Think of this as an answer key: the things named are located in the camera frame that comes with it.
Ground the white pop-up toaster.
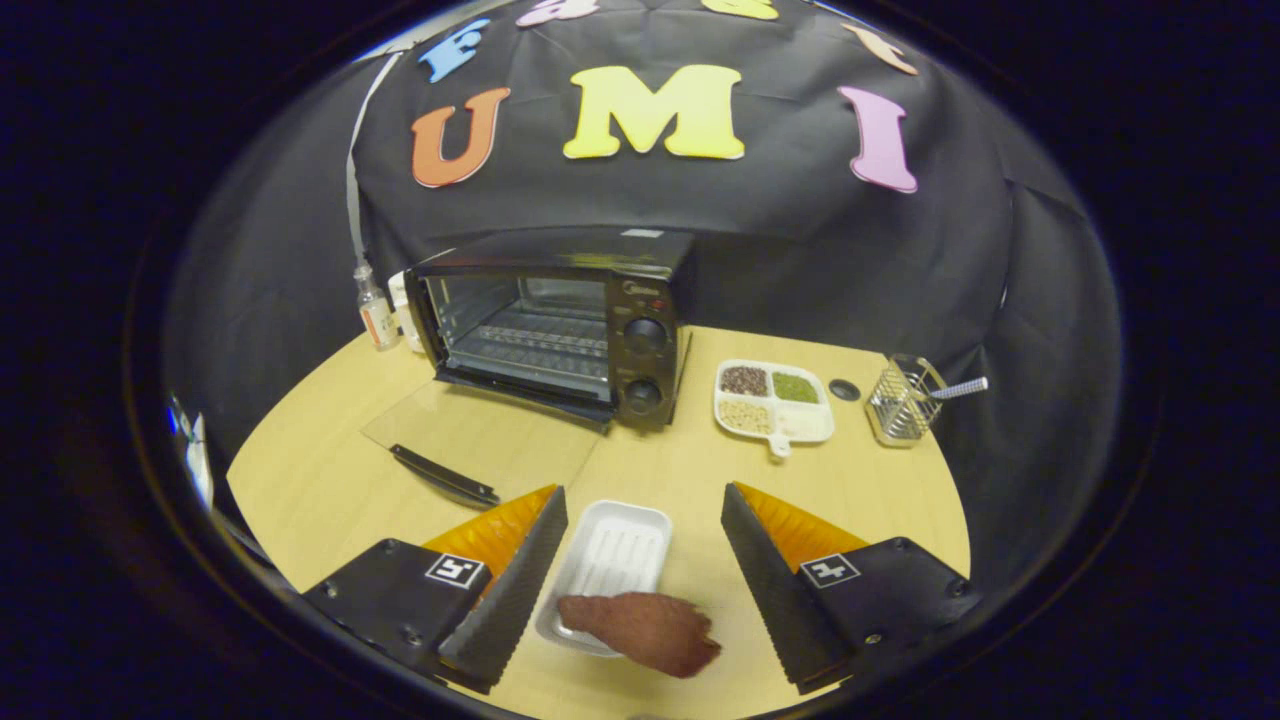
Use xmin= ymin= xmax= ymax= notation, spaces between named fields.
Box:
xmin=387 ymin=270 xmax=426 ymax=353

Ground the clear bottle with orange label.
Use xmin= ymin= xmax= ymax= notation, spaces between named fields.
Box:
xmin=353 ymin=262 xmax=401 ymax=351

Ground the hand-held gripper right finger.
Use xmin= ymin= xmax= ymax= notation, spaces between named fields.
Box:
xmin=720 ymin=482 xmax=983 ymax=696

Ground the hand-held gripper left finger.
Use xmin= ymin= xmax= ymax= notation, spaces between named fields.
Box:
xmin=300 ymin=484 xmax=569 ymax=695

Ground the clear wire utensil holder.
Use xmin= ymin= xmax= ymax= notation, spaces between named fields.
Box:
xmin=865 ymin=354 xmax=949 ymax=448

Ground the black toaster oven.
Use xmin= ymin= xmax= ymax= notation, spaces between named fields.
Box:
xmin=360 ymin=228 xmax=698 ymax=509

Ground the white divided dish with beans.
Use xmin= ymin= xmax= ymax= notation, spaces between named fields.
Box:
xmin=713 ymin=359 xmax=836 ymax=459

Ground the white plastic tray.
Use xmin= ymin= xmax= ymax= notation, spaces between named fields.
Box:
xmin=535 ymin=500 xmax=673 ymax=658

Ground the black backdrop cloth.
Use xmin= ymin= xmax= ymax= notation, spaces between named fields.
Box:
xmin=165 ymin=0 xmax=1123 ymax=601

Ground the brown meat piece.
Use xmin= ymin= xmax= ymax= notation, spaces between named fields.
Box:
xmin=556 ymin=592 xmax=723 ymax=679

